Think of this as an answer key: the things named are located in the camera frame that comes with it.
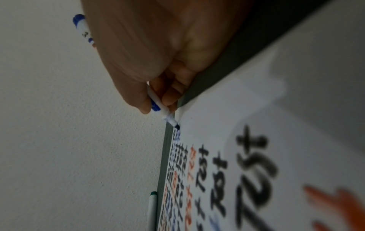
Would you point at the person's right hand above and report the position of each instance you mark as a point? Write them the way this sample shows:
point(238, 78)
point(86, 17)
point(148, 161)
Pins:
point(148, 40)

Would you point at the blue and white marker pen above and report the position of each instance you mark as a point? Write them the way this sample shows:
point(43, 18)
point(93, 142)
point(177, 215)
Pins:
point(159, 108)

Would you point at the green and white marker pen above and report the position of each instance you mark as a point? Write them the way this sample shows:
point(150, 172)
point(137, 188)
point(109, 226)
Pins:
point(151, 209)

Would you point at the whiteboard with dark frame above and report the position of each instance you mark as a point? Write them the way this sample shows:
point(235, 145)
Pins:
point(256, 135)

